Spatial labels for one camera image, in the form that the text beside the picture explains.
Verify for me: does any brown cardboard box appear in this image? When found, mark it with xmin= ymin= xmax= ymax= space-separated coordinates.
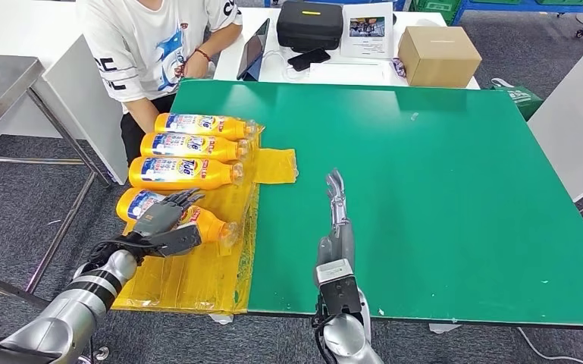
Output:
xmin=397 ymin=26 xmax=483 ymax=89

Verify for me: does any orange detergent bottle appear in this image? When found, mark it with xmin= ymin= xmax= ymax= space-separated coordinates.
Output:
xmin=140 ymin=132 xmax=252 ymax=163
xmin=154 ymin=112 xmax=259 ymax=142
xmin=128 ymin=155 xmax=246 ymax=191
xmin=115 ymin=188 xmax=243 ymax=250

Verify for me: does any yellow taped cardboard sheet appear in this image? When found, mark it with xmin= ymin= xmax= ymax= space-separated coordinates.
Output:
xmin=112 ymin=125 xmax=299 ymax=316

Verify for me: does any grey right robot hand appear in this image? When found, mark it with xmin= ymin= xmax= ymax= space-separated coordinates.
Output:
xmin=316 ymin=168 xmax=357 ymax=276

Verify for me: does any chrome caster bracket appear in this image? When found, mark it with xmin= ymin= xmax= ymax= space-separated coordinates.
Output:
xmin=77 ymin=347 xmax=110 ymax=364

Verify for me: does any printed paper sign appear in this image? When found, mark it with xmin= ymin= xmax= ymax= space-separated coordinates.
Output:
xmin=340 ymin=2 xmax=395 ymax=60

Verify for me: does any black zip case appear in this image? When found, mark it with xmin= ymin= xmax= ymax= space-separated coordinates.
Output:
xmin=276 ymin=1 xmax=344 ymax=53

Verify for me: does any person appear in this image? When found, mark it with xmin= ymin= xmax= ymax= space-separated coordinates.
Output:
xmin=77 ymin=0 xmax=244 ymax=167

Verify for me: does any white side table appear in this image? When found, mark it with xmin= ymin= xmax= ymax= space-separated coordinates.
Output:
xmin=527 ymin=25 xmax=583 ymax=240

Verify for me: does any green plastic crate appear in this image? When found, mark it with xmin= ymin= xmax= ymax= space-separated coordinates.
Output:
xmin=411 ymin=0 xmax=465 ymax=24

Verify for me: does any blue metal rack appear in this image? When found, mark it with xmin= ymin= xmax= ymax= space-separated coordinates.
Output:
xmin=451 ymin=0 xmax=583 ymax=39

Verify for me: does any white desk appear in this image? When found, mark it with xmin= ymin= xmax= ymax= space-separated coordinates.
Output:
xmin=213 ymin=7 xmax=481 ymax=90

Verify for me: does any dark tablet on stand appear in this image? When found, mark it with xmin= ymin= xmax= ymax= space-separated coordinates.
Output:
xmin=236 ymin=18 xmax=271 ymax=81

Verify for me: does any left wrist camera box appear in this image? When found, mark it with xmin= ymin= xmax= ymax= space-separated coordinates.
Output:
xmin=140 ymin=223 xmax=203 ymax=259

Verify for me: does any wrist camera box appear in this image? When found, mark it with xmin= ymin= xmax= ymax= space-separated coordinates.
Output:
xmin=315 ymin=259 xmax=363 ymax=316
xmin=140 ymin=223 xmax=203 ymax=259

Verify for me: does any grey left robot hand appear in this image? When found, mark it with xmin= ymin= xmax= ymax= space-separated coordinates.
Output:
xmin=133 ymin=188 xmax=207 ymax=238

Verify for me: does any green shopping bag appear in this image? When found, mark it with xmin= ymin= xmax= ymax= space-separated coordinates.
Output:
xmin=490 ymin=77 xmax=544 ymax=121

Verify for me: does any black smartphone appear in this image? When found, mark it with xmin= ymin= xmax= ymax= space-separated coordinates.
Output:
xmin=287 ymin=48 xmax=332 ymax=72

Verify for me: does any steel table with legs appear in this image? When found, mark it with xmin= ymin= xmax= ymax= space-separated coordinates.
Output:
xmin=0 ymin=54 xmax=114 ymax=309

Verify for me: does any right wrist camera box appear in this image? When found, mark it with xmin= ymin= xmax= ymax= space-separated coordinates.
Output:
xmin=315 ymin=259 xmax=363 ymax=316

